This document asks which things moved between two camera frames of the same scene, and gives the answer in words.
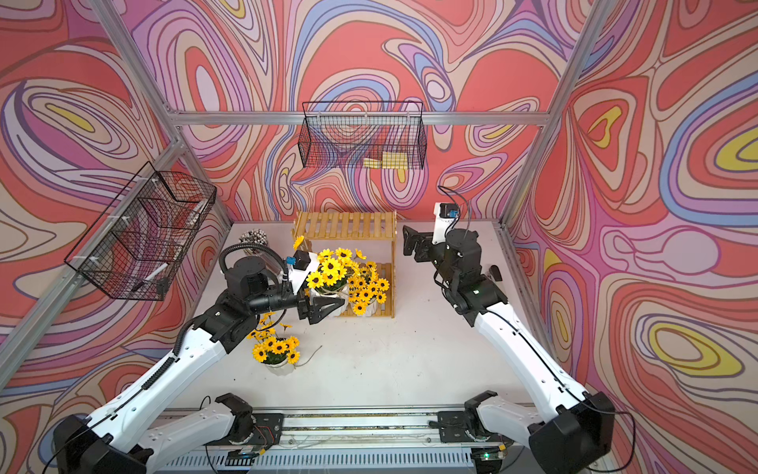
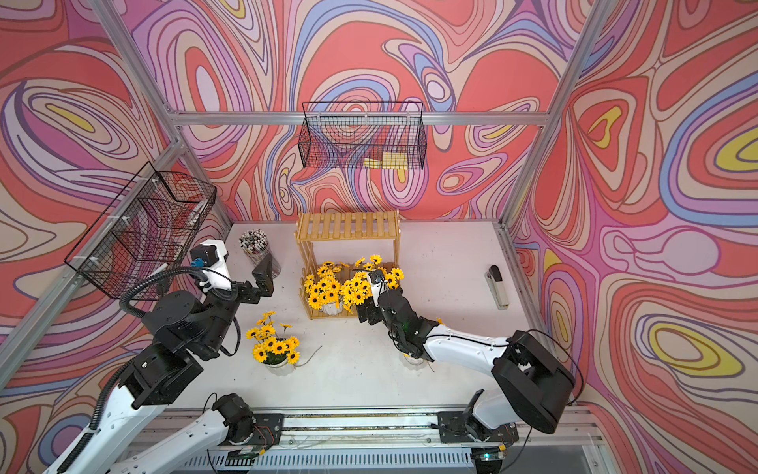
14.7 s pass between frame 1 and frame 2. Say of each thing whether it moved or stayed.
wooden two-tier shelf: stayed
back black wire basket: stayed
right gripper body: moved
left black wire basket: stayed
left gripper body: moved
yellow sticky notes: stayed
